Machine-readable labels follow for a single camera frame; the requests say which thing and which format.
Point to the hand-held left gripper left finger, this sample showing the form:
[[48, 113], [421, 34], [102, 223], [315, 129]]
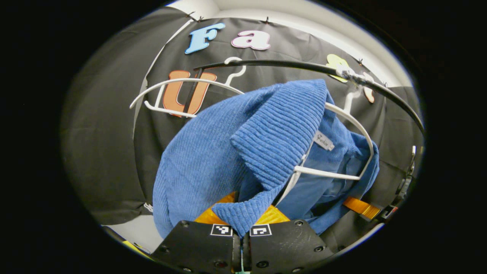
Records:
[[198, 247]]

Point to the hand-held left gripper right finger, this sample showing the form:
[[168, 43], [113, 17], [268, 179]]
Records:
[[285, 245]]

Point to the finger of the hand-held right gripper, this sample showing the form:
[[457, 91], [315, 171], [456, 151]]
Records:
[[361, 207]]

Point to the black clothes rack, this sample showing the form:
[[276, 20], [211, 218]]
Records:
[[289, 64]]

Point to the yellow black floor tape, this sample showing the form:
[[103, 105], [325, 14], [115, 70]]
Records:
[[134, 248]]

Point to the black backdrop cloth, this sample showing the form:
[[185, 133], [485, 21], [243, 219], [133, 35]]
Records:
[[106, 133]]

